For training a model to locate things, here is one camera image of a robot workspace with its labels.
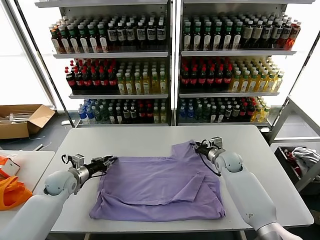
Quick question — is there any red tea bottle white label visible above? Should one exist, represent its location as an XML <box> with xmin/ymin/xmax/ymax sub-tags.
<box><xmin>59</xmin><ymin>24</ymin><xmax>72</xmax><ymax>54</ymax></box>
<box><xmin>50</xmin><ymin>24</ymin><xmax>62</xmax><ymax>55</ymax></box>

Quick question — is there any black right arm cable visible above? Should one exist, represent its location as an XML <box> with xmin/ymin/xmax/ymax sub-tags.
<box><xmin>198</xmin><ymin>139</ymin><xmax>223</xmax><ymax>178</ymax></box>

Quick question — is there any white grey garment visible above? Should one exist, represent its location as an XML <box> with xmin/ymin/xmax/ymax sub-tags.
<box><xmin>291</xmin><ymin>146</ymin><xmax>320</xmax><ymax>175</ymax></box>

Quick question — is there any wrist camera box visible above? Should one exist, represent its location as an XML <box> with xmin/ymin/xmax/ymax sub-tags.
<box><xmin>208</xmin><ymin>136</ymin><xmax>224</xmax><ymax>151</ymax></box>
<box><xmin>71</xmin><ymin>154</ymin><xmax>86</xmax><ymax>167</ymax></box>

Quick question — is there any white orange carton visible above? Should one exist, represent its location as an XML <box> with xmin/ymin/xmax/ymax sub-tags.
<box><xmin>0</xmin><ymin>155</ymin><xmax>21</xmax><ymax>179</ymax></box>

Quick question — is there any white side table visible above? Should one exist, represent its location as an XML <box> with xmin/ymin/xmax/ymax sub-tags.
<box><xmin>0</xmin><ymin>150</ymin><xmax>56</xmax><ymax>240</ymax></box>

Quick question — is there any brown cardboard box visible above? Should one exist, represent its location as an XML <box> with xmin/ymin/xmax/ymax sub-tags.
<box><xmin>0</xmin><ymin>104</ymin><xmax>56</xmax><ymax>140</ymax></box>

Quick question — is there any black slanted pole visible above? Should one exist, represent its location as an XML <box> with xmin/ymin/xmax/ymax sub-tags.
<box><xmin>270</xmin><ymin>33</ymin><xmax>320</xmax><ymax>128</ymax></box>
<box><xmin>12</xmin><ymin>0</ymin><xmax>76</xmax><ymax>128</ymax></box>

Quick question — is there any purple t-shirt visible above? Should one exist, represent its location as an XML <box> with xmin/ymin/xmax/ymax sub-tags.
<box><xmin>89</xmin><ymin>139</ymin><xmax>227</xmax><ymax>223</ymax></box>

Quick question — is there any dark tea bottle green band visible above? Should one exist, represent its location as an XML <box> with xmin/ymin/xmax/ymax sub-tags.
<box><xmin>77</xmin><ymin>23</ymin><xmax>90</xmax><ymax>54</ymax></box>
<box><xmin>212</xmin><ymin>21</ymin><xmax>223</xmax><ymax>51</ymax></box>
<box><xmin>67</xmin><ymin>24</ymin><xmax>81</xmax><ymax>54</ymax></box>
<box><xmin>223</xmin><ymin>21</ymin><xmax>233</xmax><ymax>51</ymax></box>
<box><xmin>87</xmin><ymin>23</ymin><xmax>100</xmax><ymax>54</ymax></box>
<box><xmin>97</xmin><ymin>23</ymin><xmax>109</xmax><ymax>53</ymax></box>
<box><xmin>232</xmin><ymin>21</ymin><xmax>242</xmax><ymax>51</ymax></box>
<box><xmin>192</xmin><ymin>21</ymin><xmax>202</xmax><ymax>51</ymax></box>
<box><xmin>183</xmin><ymin>21</ymin><xmax>192</xmax><ymax>51</ymax></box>
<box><xmin>202</xmin><ymin>21</ymin><xmax>212</xmax><ymax>51</ymax></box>

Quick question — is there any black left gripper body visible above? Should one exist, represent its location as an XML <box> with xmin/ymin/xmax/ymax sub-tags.
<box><xmin>88</xmin><ymin>157</ymin><xmax>109</xmax><ymax>174</ymax></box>

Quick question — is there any black storage bin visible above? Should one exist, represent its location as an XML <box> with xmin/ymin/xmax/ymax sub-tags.
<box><xmin>274</xmin><ymin>146</ymin><xmax>320</xmax><ymax>187</ymax></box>

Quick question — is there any white packing material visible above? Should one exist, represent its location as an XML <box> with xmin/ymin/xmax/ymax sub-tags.
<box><xmin>0</xmin><ymin>112</ymin><xmax>35</xmax><ymax>124</ymax></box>

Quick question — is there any orange fabric bag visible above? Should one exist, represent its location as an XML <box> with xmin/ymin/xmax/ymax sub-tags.
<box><xmin>0</xmin><ymin>176</ymin><xmax>34</xmax><ymax>211</ymax></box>

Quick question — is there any grey metal cart frame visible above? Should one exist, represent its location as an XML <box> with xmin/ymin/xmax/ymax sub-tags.
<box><xmin>268</xmin><ymin>94</ymin><xmax>320</xmax><ymax>193</ymax></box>

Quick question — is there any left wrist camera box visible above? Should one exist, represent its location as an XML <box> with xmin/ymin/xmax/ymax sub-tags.
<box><xmin>71</xmin><ymin>154</ymin><xmax>86</xmax><ymax>167</ymax></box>

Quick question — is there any grey metal shelf unit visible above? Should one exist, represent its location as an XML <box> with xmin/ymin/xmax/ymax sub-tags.
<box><xmin>174</xmin><ymin>0</ymin><xmax>316</xmax><ymax>128</ymax></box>
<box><xmin>34</xmin><ymin>0</ymin><xmax>176</xmax><ymax>128</ymax></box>

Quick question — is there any dark bottle blue label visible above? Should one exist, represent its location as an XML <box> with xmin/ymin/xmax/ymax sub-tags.
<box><xmin>279</xmin><ymin>20</ymin><xmax>293</xmax><ymax>50</ymax></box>

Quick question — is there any dark bottle black white label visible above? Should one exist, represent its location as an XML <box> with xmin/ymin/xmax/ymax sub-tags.
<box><xmin>146</xmin><ymin>21</ymin><xmax>157</xmax><ymax>52</ymax></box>
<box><xmin>125</xmin><ymin>21</ymin><xmax>136</xmax><ymax>52</ymax></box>
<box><xmin>156</xmin><ymin>21</ymin><xmax>166</xmax><ymax>52</ymax></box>
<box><xmin>107</xmin><ymin>22</ymin><xmax>118</xmax><ymax>52</ymax></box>
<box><xmin>136</xmin><ymin>21</ymin><xmax>147</xmax><ymax>52</ymax></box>
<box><xmin>116</xmin><ymin>22</ymin><xmax>127</xmax><ymax>52</ymax></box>

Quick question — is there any red garment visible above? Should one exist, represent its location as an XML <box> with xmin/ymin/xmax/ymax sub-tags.
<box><xmin>283</xmin><ymin>148</ymin><xmax>305</xmax><ymax>176</ymax></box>

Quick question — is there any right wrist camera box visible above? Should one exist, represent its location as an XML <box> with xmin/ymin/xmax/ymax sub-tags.
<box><xmin>208</xmin><ymin>136</ymin><xmax>224</xmax><ymax>151</ymax></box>

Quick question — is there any red drink bottle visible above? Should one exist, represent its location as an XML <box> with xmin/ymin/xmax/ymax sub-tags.
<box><xmin>287</xmin><ymin>20</ymin><xmax>302</xmax><ymax>51</ymax></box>

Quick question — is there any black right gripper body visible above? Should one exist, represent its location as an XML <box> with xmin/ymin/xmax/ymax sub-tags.
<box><xmin>194</xmin><ymin>141</ymin><xmax>210</xmax><ymax>158</ymax></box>

